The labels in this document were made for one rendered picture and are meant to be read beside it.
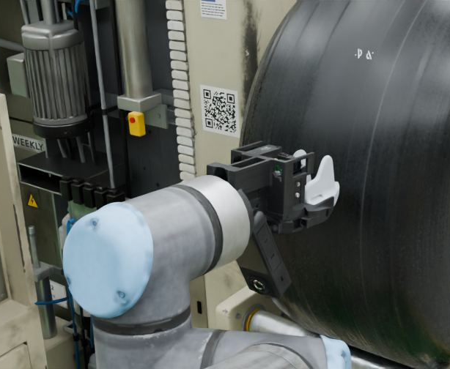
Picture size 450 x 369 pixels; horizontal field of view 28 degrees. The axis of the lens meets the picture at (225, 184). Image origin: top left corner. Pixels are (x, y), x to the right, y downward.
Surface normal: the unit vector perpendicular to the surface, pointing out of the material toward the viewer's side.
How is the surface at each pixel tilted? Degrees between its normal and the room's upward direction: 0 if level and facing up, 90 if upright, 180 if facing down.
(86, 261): 78
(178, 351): 27
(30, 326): 90
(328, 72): 52
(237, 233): 87
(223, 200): 44
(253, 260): 112
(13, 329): 90
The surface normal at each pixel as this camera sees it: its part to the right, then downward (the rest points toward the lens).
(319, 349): -0.12, -0.88
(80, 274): -0.64, 0.13
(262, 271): -0.56, 0.66
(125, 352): -0.25, 0.25
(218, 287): -0.63, 0.33
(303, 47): -0.50, -0.40
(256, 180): 0.77, 0.20
